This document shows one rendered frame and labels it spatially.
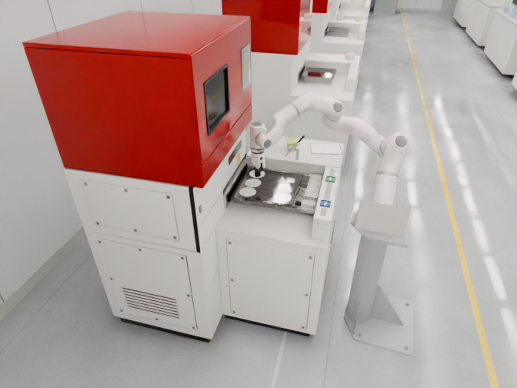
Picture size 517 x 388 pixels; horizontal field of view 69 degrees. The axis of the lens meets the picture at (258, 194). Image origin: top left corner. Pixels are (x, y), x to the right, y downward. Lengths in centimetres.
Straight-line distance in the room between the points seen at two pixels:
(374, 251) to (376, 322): 66
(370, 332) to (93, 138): 204
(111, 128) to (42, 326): 168
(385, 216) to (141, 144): 129
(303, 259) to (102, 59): 136
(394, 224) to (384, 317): 86
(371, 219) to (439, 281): 124
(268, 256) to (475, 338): 152
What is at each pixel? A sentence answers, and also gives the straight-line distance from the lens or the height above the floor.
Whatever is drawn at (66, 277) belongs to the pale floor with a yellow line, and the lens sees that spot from 333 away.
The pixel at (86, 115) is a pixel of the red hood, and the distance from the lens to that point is 186.
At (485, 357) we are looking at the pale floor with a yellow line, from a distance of 293.
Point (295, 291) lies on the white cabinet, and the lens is 230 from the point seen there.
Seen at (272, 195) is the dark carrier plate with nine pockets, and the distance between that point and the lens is 224.
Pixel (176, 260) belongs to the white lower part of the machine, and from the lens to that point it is 212.
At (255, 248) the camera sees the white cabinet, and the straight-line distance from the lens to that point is 213.
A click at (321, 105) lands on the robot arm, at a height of 139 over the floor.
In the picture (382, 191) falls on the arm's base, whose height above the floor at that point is 101.
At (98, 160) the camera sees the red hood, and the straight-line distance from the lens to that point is 195.
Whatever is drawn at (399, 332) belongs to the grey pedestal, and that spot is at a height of 1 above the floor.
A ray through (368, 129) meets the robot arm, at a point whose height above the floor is 127.
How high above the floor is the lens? 218
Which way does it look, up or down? 34 degrees down
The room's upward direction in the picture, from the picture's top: straight up
